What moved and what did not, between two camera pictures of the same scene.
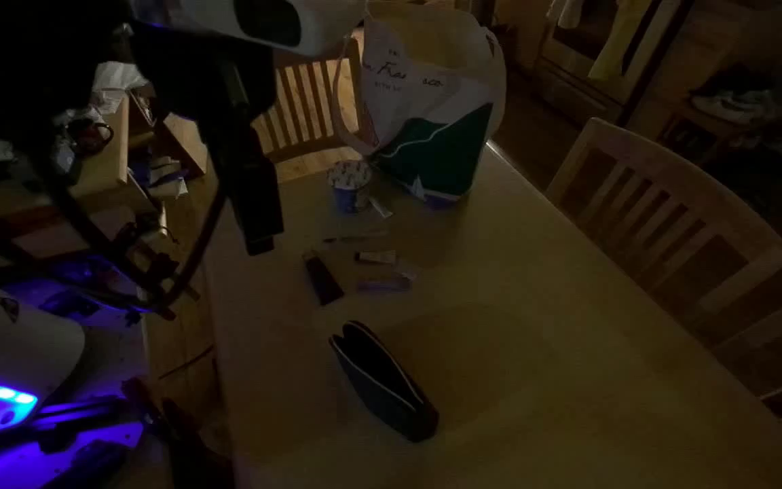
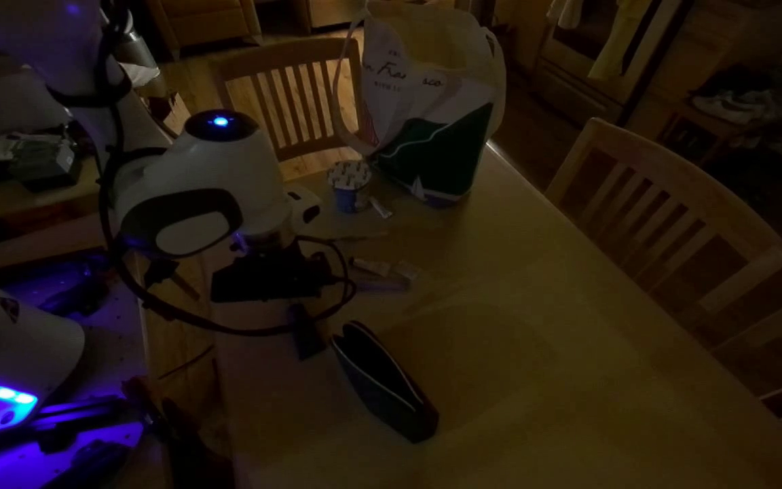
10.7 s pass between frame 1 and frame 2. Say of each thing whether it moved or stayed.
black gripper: moved
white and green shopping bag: stayed
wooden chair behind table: stayed
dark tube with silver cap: moved
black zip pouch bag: stayed
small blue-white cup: stayed
